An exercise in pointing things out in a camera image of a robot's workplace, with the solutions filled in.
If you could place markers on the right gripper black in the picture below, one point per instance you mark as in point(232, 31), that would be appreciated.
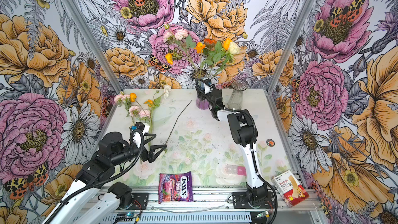
point(203, 87)

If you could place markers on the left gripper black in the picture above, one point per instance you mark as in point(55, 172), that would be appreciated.
point(146, 153)

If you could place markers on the clear grey glass vase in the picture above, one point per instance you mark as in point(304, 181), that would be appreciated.
point(236, 98)

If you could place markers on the yellow orange rose flower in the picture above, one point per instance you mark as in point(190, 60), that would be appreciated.
point(216, 54)

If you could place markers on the yellow orange poppy stem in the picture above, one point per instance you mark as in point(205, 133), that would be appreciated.
point(199, 47)

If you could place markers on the white rose flower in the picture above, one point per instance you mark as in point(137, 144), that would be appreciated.
point(233, 48)

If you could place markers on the orange gerbera flower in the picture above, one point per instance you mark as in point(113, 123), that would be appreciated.
point(209, 43)

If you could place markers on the pink carnation flower stem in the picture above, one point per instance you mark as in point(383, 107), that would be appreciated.
point(172, 38)

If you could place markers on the blue purple glass vase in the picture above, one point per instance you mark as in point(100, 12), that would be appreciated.
point(202, 104)

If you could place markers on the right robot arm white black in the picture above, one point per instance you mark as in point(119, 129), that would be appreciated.
point(244, 134)

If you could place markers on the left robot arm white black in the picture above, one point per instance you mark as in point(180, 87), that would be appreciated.
point(89, 180)

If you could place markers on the orange poppy stem on table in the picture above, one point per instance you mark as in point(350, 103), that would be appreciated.
point(154, 102)

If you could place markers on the purple Fox's candy bag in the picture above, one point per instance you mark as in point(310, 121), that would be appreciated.
point(175, 188)

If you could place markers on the small round orange token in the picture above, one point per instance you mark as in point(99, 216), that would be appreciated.
point(270, 142)

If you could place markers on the pink white pill organizer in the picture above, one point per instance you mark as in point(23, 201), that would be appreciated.
point(235, 170)

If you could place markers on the red bandage box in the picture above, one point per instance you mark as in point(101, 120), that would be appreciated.
point(290, 188)

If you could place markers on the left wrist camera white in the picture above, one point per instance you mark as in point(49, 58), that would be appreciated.
point(138, 132)

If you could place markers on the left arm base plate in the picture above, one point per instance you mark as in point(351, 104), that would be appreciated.
point(134, 201)

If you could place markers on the aluminium rail front frame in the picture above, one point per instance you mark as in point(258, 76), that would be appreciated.
point(210, 206)

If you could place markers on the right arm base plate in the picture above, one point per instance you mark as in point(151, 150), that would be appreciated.
point(240, 200)

